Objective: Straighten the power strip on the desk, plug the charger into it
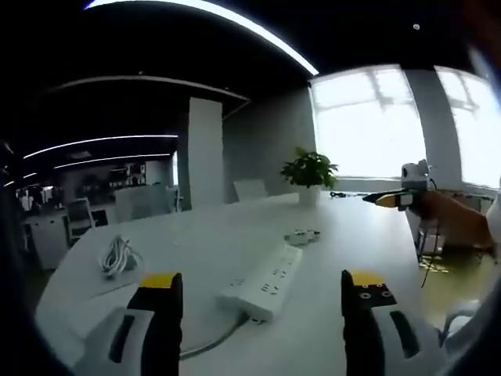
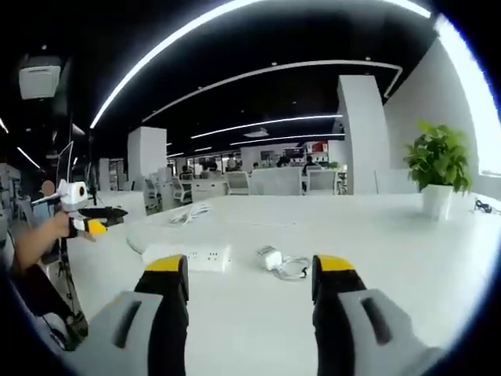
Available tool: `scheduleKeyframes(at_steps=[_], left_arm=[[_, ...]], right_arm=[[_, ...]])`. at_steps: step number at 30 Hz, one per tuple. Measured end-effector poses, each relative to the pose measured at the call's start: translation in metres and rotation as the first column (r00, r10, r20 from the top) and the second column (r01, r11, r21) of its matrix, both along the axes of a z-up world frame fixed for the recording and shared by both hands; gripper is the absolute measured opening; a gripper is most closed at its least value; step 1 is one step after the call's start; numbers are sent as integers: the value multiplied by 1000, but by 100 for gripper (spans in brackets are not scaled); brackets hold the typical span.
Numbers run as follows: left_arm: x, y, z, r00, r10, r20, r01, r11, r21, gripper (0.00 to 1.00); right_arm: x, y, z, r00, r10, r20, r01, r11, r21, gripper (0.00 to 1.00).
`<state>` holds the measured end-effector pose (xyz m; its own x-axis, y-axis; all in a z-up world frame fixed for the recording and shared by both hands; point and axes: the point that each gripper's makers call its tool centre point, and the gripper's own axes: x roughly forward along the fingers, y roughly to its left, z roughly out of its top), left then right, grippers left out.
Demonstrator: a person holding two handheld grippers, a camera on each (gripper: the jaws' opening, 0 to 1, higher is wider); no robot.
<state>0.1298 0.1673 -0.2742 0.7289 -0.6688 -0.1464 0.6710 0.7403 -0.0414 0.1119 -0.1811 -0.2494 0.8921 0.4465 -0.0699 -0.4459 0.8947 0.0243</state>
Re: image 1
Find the bright window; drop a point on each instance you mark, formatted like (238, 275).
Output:
(364, 125)
(477, 137)

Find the white office partition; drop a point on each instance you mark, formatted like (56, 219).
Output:
(141, 203)

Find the white charger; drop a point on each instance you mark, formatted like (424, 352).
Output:
(299, 237)

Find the white chair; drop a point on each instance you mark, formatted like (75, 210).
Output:
(250, 190)

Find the small black object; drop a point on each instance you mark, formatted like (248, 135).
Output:
(336, 194)

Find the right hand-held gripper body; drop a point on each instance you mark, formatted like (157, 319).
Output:
(415, 176)

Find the white power strip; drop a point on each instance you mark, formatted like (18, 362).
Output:
(266, 282)

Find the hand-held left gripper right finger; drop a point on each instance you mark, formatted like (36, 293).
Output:
(364, 325)

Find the ceiling light strip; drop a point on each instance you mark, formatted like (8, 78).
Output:
(113, 160)
(102, 140)

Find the potted green plant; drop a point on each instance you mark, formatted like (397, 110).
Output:
(309, 168)

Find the white desk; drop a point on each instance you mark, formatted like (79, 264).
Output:
(195, 250)

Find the long curved ceiling light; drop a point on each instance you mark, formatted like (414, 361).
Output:
(242, 17)

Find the grey office chair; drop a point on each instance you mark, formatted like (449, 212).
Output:
(80, 219)

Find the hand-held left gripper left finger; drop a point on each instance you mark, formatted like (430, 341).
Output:
(156, 313)

